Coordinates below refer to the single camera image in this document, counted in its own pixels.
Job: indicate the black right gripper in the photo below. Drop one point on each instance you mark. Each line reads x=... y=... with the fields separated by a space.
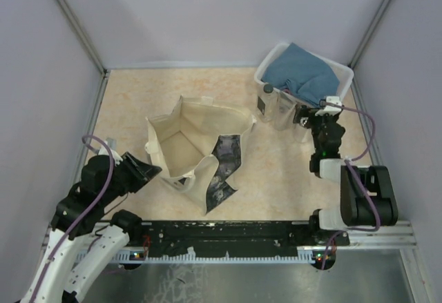
x=302 y=112

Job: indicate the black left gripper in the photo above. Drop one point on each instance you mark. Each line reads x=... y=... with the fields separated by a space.
x=141 y=172

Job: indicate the clear square bottle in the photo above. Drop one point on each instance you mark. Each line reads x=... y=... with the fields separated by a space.
x=267 y=98

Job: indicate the cream canvas tote bag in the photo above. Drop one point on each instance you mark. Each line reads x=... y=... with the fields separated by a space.
x=200 y=147

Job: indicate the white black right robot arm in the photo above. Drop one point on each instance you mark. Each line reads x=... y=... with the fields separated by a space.
x=366 y=201

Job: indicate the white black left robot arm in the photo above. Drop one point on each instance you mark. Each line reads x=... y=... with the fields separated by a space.
x=60 y=278

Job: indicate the white plastic basket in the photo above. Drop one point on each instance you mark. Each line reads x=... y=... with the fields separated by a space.
x=345 y=74

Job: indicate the blue folded towel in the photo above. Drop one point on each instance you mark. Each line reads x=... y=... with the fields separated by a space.
x=303 y=74

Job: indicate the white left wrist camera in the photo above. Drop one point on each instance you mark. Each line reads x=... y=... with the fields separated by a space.
x=111 y=145

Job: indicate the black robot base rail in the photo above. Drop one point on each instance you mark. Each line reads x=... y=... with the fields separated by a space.
x=237 y=242

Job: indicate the aluminium frame rail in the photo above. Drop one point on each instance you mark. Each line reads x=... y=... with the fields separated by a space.
x=81 y=35

